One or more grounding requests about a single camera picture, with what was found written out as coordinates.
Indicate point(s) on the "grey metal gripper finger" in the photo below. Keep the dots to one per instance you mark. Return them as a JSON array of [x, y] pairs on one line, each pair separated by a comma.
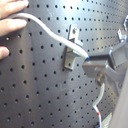
[[107, 63]]

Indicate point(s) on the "bare human hand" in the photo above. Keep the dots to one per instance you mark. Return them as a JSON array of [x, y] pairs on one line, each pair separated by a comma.
[[8, 7]]

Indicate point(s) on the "small metal clip right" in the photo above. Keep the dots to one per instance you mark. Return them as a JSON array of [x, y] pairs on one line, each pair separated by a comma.
[[121, 37]]

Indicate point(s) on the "perforated grey metal board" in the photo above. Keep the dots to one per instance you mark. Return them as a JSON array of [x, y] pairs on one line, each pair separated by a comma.
[[36, 90]]

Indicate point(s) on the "grey metal cable clip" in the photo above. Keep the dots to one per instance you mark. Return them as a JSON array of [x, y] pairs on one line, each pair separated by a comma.
[[70, 54]]

